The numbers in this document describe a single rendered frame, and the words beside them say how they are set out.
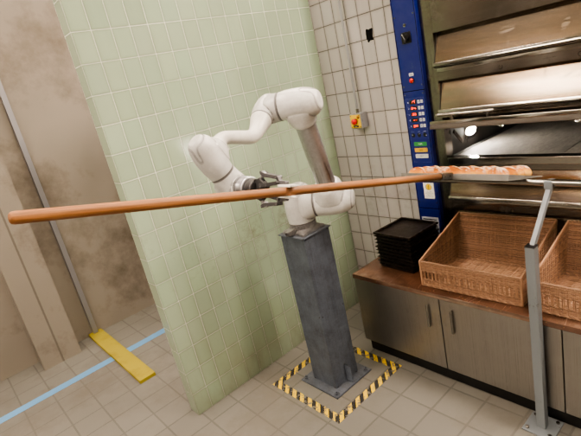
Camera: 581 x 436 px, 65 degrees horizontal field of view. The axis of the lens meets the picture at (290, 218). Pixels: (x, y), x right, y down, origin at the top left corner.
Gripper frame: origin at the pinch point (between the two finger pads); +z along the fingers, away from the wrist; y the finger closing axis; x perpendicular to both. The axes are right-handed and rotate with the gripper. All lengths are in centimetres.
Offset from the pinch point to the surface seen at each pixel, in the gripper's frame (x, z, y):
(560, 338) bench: -116, 46, 72
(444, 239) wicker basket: -141, -26, 40
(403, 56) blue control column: -134, -52, -66
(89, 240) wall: -24, -310, 61
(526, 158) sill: -153, 13, -6
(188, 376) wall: -20, -122, 119
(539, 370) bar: -114, 39, 89
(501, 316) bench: -115, 20, 68
